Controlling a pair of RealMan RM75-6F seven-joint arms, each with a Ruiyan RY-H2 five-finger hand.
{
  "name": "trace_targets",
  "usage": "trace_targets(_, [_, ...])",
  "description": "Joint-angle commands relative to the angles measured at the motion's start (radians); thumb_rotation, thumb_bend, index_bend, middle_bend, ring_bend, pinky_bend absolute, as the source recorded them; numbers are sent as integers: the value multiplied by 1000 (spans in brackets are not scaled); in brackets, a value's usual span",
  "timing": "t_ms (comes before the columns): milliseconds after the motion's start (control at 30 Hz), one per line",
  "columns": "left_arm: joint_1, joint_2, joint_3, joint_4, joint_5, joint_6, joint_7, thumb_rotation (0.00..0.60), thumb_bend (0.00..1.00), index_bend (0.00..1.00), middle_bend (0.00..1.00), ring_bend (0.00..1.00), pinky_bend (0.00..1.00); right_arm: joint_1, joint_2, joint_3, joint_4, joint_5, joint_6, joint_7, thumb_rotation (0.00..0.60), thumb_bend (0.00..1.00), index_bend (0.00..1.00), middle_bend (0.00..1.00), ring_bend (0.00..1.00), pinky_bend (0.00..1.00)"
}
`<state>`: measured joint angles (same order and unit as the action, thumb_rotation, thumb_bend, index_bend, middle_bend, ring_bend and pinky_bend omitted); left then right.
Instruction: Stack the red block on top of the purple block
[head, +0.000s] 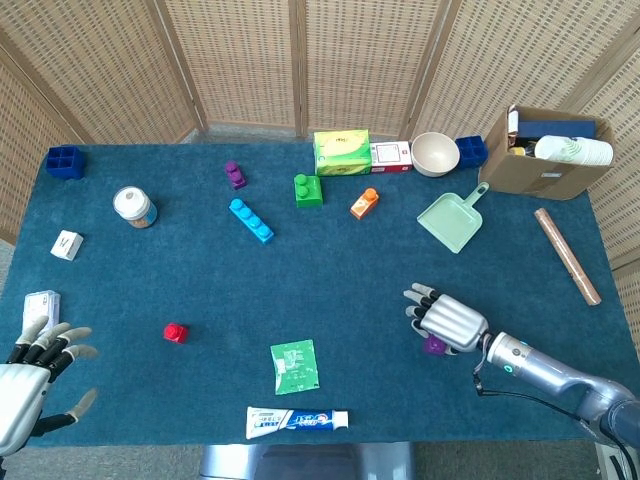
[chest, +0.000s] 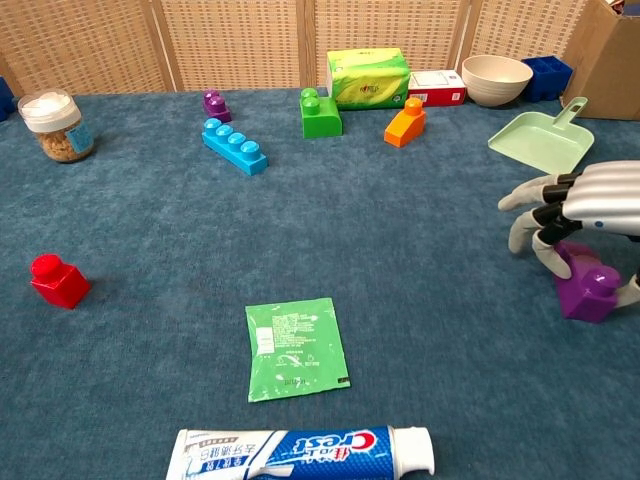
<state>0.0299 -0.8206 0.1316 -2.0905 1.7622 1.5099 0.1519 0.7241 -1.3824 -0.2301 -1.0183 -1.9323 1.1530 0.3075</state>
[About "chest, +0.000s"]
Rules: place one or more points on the mint green dustpan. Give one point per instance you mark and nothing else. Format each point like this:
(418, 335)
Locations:
(542, 145)

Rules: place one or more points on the blue carpet table cover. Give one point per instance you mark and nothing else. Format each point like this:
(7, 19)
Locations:
(400, 240)

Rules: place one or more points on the blue compartment tray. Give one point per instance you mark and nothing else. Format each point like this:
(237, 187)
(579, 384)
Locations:
(550, 77)
(5, 100)

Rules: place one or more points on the beige bowl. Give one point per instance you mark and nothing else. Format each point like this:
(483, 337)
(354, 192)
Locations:
(495, 85)

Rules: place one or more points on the clear jar with white lid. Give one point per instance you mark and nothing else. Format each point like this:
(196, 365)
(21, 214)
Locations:
(57, 125)

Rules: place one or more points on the green tissue pack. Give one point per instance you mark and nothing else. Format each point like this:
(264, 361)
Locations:
(367, 80)

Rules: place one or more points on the red and white box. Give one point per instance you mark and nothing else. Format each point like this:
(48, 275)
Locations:
(437, 90)

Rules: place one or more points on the cardboard box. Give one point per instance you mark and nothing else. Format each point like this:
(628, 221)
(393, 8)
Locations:
(610, 65)

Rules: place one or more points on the orange block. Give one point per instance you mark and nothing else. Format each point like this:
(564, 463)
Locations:
(405, 127)

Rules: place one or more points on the green block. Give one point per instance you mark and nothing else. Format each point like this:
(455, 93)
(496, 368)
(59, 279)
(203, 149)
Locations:
(322, 120)

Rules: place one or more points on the green sachet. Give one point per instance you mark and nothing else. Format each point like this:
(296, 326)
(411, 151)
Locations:
(295, 350)

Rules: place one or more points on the woven folding screen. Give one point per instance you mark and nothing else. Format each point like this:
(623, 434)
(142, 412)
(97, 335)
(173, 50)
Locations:
(240, 45)

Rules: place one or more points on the small purple two-stud block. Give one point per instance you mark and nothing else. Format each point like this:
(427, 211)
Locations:
(216, 107)

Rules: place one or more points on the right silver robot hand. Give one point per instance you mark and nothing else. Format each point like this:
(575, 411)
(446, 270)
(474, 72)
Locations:
(605, 195)

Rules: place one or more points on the light blue long block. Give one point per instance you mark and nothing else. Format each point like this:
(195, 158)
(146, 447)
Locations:
(235, 147)

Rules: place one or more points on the red small block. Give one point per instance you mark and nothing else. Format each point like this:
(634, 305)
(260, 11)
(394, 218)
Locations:
(60, 287)

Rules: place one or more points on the long purple single-stud block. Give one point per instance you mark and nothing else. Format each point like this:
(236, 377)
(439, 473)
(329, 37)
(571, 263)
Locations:
(587, 295)

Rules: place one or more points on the blue white toothpaste tube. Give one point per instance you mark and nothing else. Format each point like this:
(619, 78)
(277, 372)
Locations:
(300, 455)

